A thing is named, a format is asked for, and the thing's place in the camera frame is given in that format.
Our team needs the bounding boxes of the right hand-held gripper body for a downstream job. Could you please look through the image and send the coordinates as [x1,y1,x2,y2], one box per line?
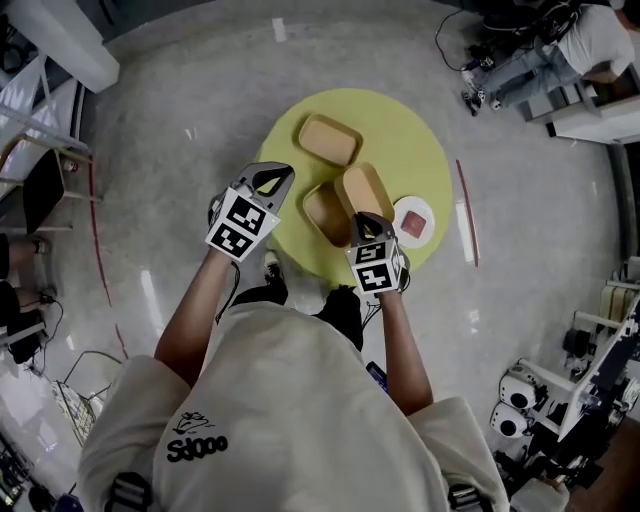
[345,238,412,297]

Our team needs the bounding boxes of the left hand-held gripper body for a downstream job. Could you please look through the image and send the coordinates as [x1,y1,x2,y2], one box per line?
[204,181,282,264]

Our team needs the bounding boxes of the tan tray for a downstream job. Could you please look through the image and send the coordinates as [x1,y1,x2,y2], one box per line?
[333,162,396,236]
[298,113,364,167]
[302,182,352,249]

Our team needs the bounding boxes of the person's left forearm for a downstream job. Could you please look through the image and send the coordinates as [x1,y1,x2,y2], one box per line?
[153,247,236,389]

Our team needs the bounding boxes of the person's right forearm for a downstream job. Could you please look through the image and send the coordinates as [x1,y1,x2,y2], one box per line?
[377,289,434,416]

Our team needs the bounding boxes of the brown square block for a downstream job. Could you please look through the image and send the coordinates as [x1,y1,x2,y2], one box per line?
[402,210,429,236]

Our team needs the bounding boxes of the white round plate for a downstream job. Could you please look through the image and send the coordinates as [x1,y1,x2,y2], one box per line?
[392,196,437,250]

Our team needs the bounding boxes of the person's black shorts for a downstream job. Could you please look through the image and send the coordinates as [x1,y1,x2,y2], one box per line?
[230,283,365,352]

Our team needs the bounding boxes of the person's white black shoe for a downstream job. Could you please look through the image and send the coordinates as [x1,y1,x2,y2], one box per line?
[262,249,282,287]

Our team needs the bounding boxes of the round table with green cloth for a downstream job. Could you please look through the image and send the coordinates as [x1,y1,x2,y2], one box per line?
[254,88,454,289]

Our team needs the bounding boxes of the red floor tape strip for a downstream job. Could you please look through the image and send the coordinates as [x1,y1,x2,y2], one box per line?
[455,159,480,267]
[88,154,129,359]

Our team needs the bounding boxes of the dark blue pouch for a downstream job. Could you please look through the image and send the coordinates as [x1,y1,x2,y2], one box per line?
[366,360,389,396]

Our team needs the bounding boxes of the person's cream printed shirt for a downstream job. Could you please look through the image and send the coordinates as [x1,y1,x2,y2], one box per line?
[77,302,509,512]

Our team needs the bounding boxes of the wooden chair with black seat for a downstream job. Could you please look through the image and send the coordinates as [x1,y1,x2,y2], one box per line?
[0,132,104,236]

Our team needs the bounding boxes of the white metal shelf rack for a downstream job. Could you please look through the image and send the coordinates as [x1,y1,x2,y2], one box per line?
[0,49,94,166]

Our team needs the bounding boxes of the white pillar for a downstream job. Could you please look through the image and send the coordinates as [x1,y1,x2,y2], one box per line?
[0,0,121,94]

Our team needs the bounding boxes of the white open cabinet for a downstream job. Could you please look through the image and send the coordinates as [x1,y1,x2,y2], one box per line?
[519,62,640,145]

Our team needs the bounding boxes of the black bag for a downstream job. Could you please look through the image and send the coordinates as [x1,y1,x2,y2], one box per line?
[7,312,49,366]

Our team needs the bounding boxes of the white equipment stand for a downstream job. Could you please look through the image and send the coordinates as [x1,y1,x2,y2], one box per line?
[519,294,640,441]

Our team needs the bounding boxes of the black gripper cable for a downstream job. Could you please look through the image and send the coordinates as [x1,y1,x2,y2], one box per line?
[214,262,242,324]
[362,294,382,331]

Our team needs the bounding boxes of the grey harness strap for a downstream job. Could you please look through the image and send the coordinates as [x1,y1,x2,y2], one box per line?
[104,472,154,512]
[447,483,489,512]

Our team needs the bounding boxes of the wire mesh basket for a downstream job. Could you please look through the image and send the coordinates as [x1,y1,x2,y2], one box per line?
[52,379,104,446]

